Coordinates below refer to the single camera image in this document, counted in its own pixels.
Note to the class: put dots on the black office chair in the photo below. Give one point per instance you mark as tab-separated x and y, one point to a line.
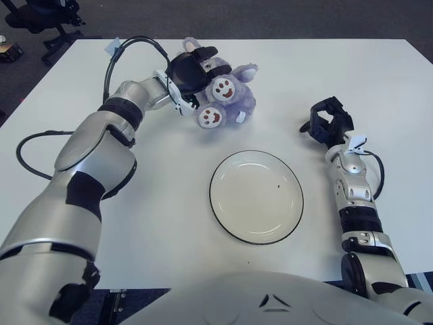
34	17

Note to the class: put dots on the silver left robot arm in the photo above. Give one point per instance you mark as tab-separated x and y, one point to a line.
91	152

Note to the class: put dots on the white plate with black rim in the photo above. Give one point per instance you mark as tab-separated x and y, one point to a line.
255	198

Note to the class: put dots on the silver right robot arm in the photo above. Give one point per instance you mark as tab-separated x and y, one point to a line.
355	189

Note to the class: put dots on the purple plush bunny doll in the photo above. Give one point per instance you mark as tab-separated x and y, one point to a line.
236	94

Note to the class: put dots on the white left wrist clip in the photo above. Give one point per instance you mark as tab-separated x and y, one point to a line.
184	109

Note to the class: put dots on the black metal bracket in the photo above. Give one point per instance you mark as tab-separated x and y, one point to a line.
115	299

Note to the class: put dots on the grey robot torso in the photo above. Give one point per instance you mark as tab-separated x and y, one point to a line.
253	301

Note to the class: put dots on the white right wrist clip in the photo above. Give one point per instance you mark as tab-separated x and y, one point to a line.
355	144

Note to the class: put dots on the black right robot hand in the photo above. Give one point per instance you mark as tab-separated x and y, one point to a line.
335	127

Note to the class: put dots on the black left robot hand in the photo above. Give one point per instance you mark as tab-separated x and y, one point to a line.
187	72

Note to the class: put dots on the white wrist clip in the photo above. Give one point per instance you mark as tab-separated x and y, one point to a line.
355	144
184	109

